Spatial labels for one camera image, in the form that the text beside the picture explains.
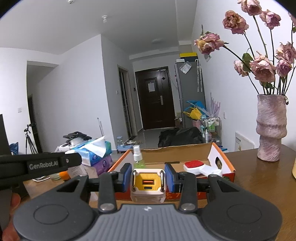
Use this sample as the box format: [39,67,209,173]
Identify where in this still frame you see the blue tissue pack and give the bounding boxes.
[74,136,112,166]

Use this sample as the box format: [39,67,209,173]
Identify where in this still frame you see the storage trolley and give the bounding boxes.
[200,117,221,146]

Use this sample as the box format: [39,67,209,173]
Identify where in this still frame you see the white mop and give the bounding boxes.
[97,118,104,139]

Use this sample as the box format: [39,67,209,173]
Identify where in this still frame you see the camera tripod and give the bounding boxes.
[24,124,38,154]

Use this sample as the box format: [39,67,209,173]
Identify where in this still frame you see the white yellow charger cube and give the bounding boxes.
[131,168,166,204]

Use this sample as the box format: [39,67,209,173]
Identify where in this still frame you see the pink textured vase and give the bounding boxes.
[255,94,288,162]

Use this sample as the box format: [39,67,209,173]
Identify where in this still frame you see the black folded stand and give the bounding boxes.
[63,131,92,141]

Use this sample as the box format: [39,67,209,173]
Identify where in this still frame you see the clear plastic bag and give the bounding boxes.
[180,62,192,74]

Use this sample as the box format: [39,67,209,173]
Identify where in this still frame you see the green spray bottle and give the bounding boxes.
[132,145,146,169]

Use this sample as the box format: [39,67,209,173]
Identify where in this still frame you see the purple tissue pack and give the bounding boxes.
[94,155,113,176]

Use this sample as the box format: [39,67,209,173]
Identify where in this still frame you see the bunch of dried pink roses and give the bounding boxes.
[194,0,296,95]

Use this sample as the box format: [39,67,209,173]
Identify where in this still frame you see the pet water feeder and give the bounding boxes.
[117,136,134,153]

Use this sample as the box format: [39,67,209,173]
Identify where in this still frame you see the blue umbrella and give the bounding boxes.
[186,100,207,115]

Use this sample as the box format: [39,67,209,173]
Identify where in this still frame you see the purple feather decoration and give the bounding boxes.
[209,93,221,118]

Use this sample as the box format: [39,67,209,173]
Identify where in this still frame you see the white board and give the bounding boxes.
[235,132,255,152]

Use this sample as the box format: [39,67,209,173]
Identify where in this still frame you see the black garbage bag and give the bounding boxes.
[158,127,204,147]

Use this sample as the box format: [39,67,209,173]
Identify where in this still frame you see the red cardboard box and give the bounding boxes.
[107,142,236,200]

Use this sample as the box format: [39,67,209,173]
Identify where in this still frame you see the dark brown door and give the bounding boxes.
[135,67,176,130]

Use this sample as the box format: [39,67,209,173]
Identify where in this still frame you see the person's left hand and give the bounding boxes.
[0,193,22,241]

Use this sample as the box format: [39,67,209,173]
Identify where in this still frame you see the grey refrigerator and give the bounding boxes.
[174,59,206,129]

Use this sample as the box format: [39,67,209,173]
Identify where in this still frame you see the yellow bag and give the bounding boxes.
[183,109,201,121]

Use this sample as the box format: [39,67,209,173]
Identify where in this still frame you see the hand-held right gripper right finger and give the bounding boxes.
[165,163,249,212]

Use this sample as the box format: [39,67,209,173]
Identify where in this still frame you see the folded white umbrella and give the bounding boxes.
[195,59,204,93]

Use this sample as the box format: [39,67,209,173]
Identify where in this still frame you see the yellow and black box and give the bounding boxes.
[180,53,198,61]

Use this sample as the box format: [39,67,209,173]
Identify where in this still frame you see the red lint brush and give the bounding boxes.
[183,160,223,178]

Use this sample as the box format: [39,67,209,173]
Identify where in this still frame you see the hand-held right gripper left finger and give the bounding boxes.
[46,163,133,213]

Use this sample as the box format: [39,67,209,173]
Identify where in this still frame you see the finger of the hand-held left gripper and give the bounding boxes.
[59,153,83,171]

